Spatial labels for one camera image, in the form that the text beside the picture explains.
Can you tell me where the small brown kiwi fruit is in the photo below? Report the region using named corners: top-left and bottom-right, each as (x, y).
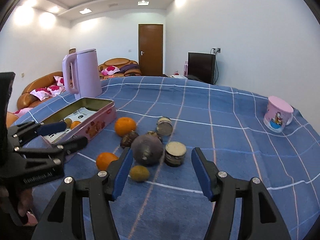
top-left (63, 118), bottom-right (73, 128)

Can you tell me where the orange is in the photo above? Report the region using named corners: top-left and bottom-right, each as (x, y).
top-left (95, 152), bottom-right (119, 171)
top-left (70, 121), bottom-right (81, 129)

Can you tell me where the large purple round beet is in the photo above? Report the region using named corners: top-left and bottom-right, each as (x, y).
top-left (131, 134), bottom-right (163, 166)

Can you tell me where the person's left hand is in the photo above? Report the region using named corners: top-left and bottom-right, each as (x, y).
top-left (0, 186), bottom-right (33, 217)

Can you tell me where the brown leather sofa left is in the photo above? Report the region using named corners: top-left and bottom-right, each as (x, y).
top-left (17, 72), bottom-right (65, 110)

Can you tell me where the brown leather sofa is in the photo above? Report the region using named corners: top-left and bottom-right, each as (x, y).
top-left (17, 72), bottom-right (65, 110)
top-left (98, 57), bottom-right (142, 80)

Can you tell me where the pink metal tin box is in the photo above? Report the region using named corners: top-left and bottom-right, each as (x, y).
top-left (42, 98), bottom-right (116, 146)

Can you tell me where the pink floral cushion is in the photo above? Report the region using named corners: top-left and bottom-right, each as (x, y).
top-left (101, 66), bottom-right (120, 76)
top-left (30, 88), bottom-right (52, 101)

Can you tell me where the orange mandarin at back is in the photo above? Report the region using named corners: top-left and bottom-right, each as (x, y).
top-left (114, 117), bottom-right (136, 137)

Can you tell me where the pink electric kettle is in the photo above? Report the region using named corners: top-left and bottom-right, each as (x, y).
top-left (62, 49), bottom-right (102, 100)

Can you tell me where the blue checked tablecloth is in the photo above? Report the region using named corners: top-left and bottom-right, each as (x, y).
top-left (11, 75), bottom-right (320, 240)

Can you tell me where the pink cartoon mug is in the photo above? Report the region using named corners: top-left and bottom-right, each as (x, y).
top-left (264, 96), bottom-right (294, 133)

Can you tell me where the brown leather sofa far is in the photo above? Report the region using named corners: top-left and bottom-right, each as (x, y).
top-left (98, 57), bottom-right (142, 80)

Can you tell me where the tv stand with clutter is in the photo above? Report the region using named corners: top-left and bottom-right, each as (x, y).
top-left (169, 72), bottom-right (187, 79)

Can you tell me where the brown wooden door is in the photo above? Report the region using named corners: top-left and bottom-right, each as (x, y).
top-left (138, 24), bottom-right (164, 76)

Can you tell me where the pink box beside television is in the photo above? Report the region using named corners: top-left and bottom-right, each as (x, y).
top-left (183, 61), bottom-right (188, 77)

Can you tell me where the black television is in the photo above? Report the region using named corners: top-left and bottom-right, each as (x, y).
top-left (187, 52), bottom-right (215, 85)

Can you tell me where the black tv power cable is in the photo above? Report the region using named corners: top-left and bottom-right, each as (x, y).
top-left (213, 51), bottom-right (220, 84)

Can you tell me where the wall socket with plug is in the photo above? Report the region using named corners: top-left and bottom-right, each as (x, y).
top-left (210, 48), bottom-right (221, 55)

